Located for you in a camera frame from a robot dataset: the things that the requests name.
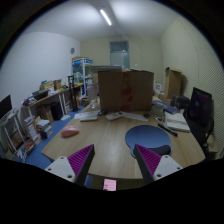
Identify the white paper stack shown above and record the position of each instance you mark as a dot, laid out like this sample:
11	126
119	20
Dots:
87	116

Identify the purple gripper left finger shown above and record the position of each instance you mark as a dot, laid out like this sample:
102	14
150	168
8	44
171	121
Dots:
73	168

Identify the white remote control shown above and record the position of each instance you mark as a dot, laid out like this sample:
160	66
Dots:
114	116

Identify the blue white display cabinet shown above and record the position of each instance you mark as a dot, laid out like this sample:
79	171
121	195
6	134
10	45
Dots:
81	69

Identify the ceiling strip light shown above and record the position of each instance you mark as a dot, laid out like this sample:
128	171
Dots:
105	17

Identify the stack of books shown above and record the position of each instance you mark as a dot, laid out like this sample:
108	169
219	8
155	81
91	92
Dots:
44	128

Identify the open white notebook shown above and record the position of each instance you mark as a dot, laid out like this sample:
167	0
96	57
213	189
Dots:
176	122

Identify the clear glass jar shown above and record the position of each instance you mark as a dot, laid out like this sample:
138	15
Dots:
92	91

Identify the black office chair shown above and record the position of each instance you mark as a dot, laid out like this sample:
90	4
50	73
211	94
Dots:
200	119

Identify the tall cardboard box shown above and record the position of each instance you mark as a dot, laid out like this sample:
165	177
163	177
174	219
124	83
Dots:
172	81

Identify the round wall clock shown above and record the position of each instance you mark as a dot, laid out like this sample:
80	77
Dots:
72	50

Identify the large brown cardboard box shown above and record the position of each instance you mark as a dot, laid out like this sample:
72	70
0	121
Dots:
125	91

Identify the white storage rack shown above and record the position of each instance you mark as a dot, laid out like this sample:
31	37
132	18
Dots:
20	144

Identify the wooden side shelf desk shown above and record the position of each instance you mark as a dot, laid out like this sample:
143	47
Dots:
73	93

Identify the black monitor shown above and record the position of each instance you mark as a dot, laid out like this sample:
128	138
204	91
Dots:
5	106

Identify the white paper sheet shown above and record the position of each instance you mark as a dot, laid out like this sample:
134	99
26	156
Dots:
135	116

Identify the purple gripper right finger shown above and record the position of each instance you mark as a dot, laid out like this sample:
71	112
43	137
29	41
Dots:
153	166

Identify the black marker pen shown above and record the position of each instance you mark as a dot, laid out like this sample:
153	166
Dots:
167	129

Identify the blue round mouse pad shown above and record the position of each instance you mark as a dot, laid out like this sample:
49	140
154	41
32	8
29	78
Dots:
150	137

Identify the pink sticky note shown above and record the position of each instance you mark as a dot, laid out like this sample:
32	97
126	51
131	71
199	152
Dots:
109	185

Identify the blue book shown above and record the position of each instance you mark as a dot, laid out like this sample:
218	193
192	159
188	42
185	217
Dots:
166	107

